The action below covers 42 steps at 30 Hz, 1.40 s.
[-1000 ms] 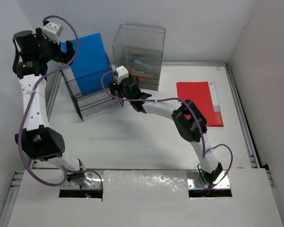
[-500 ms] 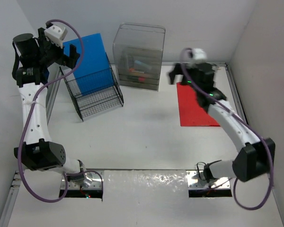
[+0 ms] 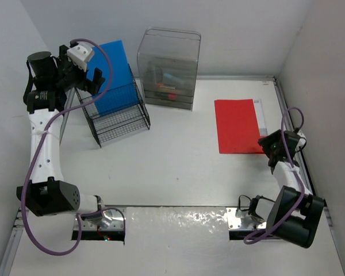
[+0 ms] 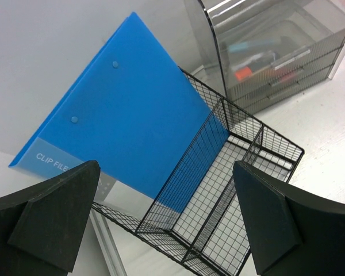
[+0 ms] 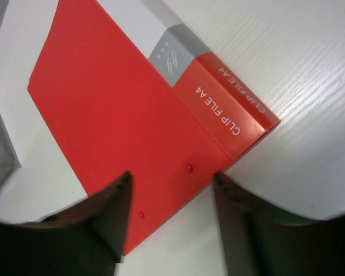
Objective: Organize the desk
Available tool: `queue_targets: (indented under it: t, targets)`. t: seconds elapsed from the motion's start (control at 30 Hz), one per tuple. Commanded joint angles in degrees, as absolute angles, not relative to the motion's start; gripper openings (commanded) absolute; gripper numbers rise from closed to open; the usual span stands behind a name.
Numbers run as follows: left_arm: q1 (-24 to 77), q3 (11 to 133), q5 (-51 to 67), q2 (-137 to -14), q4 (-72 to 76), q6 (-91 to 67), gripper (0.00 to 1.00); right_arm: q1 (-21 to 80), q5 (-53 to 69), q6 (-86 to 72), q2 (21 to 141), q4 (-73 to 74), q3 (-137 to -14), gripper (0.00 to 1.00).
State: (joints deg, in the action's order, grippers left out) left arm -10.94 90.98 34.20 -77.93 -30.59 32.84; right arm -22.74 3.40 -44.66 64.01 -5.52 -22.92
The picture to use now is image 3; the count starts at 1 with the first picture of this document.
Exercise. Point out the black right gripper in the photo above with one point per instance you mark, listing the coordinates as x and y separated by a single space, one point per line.
265 141

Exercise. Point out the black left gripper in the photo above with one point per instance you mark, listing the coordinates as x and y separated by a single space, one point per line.
91 85

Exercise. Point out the blue folder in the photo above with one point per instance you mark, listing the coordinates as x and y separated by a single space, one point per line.
115 83

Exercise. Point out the black wire mesh shelf rack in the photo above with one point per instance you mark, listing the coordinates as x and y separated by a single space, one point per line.
119 112

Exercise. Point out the red folder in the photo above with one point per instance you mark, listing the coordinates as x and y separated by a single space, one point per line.
237 127

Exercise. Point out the orange black highlighter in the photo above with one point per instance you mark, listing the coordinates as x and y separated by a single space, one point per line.
165 86

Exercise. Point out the pink black highlighter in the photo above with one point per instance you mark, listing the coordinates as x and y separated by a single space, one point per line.
168 96

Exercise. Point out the clear plastic drawer organizer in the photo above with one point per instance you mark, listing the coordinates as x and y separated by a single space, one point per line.
171 51

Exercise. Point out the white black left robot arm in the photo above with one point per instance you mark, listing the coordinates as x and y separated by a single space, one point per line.
46 192

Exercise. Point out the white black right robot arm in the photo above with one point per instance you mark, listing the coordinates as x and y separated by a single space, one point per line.
296 212

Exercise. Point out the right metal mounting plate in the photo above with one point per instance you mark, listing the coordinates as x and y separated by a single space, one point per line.
241 220

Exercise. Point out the metal mounting plate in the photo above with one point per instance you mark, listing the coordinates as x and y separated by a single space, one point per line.
241 220
112 218

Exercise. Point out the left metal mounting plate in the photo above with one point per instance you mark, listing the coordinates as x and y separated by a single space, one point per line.
112 218

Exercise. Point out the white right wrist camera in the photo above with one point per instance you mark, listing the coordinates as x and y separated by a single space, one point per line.
301 141

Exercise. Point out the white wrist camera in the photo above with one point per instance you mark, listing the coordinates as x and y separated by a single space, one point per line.
301 141
80 55

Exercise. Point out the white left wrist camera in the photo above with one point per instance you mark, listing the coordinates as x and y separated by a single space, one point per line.
80 55

